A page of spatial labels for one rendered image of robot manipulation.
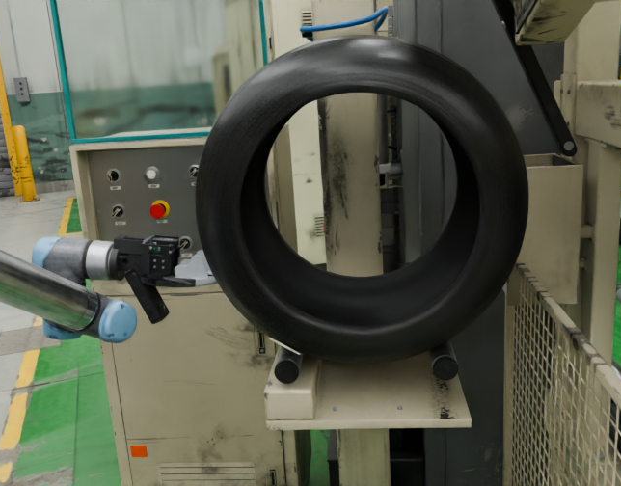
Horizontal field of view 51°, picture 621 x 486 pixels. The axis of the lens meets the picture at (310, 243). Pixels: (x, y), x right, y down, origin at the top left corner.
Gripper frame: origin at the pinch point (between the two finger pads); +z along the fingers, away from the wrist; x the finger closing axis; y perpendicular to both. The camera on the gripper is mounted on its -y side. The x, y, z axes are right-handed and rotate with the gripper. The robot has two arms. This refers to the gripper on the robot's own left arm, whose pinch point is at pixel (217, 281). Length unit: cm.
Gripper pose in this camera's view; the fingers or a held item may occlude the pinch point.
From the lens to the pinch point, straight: 126.1
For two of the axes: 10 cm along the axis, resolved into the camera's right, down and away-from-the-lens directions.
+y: 0.7, -9.7, -2.5
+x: 0.8, -2.5, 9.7
